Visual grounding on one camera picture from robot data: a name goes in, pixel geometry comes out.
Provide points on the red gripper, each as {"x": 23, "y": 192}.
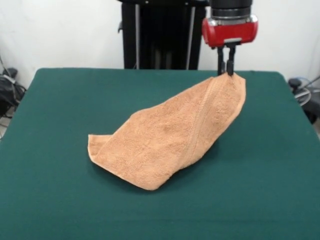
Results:
{"x": 232, "y": 33}

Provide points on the orange terry towel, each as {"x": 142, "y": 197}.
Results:
{"x": 162, "y": 140}

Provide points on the dark green table cloth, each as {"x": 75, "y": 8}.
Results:
{"x": 50, "y": 200}

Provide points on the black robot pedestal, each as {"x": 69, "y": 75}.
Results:
{"x": 162, "y": 32}

